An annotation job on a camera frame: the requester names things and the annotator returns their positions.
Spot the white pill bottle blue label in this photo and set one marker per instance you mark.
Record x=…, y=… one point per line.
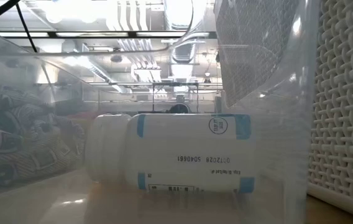
x=189, y=146

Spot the grey patterned cloth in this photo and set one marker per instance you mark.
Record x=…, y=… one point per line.
x=24, y=155

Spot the black ceiling dome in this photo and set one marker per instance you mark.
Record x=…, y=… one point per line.
x=116, y=58

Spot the clear plastic container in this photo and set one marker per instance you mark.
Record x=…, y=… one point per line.
x=39, y=202

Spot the white perforated plastic basket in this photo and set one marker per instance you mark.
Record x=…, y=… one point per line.
x=344, y=124

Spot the thin black gantry frame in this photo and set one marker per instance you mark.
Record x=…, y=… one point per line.
x=176, y=84

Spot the silver ceiling air duct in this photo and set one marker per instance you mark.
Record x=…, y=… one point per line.
x=179, y=15

